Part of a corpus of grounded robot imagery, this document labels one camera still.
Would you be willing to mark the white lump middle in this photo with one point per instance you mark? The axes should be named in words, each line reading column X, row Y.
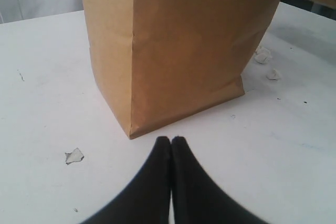
column 262, row 58

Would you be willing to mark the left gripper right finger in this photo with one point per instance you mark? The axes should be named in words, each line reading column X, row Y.
column 196, row 197

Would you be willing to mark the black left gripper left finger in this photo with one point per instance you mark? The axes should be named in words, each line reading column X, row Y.
column 146, row 198

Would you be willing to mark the white lump upper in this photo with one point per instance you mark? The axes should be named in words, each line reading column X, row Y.
column 262, row 50

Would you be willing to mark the small torn plastic scrap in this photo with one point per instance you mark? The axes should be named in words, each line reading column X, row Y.
column 74, row 157

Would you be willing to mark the white lump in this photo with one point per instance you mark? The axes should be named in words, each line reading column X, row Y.
column 273, row 75
column 262, row 50
column 262, row 58

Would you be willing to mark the brown paper bag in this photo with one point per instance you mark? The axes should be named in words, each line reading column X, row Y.
column 159, row 61

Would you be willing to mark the white lump lower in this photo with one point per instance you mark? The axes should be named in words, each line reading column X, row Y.
column 273, row 75

